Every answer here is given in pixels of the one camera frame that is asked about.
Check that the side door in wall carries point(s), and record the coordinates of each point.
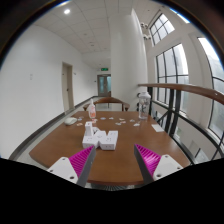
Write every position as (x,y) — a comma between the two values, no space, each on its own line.
(67,87)

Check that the white paper card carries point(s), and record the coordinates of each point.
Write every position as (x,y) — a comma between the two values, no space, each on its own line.
(157,128)

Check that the white charger plug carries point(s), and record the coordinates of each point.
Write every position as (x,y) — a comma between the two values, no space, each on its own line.
(88,129)

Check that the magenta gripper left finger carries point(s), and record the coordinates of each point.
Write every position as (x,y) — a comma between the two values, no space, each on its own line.
(76,168)

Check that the white computer mouse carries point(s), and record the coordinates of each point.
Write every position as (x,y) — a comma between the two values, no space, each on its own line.
(70,121)

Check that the clear plastic water bottle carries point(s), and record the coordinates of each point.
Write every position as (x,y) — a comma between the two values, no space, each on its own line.
(144,103)

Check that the wooden handrail with black railing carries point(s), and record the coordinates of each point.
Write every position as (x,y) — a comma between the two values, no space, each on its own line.
(192,116)

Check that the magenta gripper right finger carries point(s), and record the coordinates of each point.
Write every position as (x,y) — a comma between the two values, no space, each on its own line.
(153,166)

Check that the white round column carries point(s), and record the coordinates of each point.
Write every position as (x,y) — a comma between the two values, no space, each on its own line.
(128,58)

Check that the green exit sign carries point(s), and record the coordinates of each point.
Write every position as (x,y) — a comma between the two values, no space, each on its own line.
(104,69)

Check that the double door at corridor end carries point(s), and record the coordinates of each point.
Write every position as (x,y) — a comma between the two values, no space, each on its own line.
(104,85)

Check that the wooden chair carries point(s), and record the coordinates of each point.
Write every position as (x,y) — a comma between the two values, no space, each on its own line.
(109,100)

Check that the orange liquid spray bottle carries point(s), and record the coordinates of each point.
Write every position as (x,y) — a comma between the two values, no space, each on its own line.
(92,110)

